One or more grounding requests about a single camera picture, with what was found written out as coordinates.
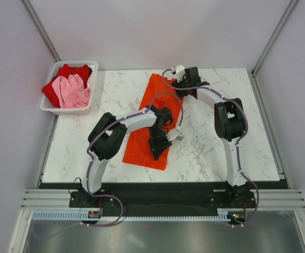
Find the orange t shirt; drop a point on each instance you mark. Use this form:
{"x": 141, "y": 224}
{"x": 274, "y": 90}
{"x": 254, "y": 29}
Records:
{"x": 137, "y": 151}

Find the aluminium frame rail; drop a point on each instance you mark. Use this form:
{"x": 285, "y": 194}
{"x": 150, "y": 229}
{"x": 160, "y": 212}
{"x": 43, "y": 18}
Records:
{"x": 270, "y": 199}

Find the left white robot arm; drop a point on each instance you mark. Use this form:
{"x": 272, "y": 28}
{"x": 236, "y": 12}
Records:
{"x": 106, "y": 139}

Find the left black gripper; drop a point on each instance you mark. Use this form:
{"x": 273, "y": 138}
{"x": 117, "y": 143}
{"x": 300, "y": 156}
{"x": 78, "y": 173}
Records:
{"x": 158, "y": 148}

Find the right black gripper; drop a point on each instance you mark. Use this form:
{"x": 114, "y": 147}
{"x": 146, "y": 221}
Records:
{"x": 179, "y": 94}

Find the pink t shirt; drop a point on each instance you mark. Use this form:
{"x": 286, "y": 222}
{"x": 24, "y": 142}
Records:
{"x": 71, "y": 92}

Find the white plastic laundry basket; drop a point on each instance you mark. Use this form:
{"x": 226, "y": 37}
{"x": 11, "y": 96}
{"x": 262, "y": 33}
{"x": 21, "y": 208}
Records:
{"x": 47, "y": 106}

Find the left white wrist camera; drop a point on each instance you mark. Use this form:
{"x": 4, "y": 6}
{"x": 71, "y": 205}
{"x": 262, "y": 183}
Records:
{"x": 175, "y": 134}

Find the white slotted cable duct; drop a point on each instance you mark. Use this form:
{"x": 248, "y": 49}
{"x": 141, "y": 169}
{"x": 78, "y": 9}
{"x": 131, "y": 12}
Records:
{"x": 79, "y": 215}

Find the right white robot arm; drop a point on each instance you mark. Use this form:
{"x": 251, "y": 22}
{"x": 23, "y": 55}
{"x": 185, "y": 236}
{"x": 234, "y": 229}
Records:
{"x": 230, "y": 124}

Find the red t shirt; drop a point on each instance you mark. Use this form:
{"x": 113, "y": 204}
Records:
{"x": 84, "y": 72}

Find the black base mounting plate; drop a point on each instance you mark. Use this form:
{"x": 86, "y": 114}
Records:
{"x": 161, "y": 199}

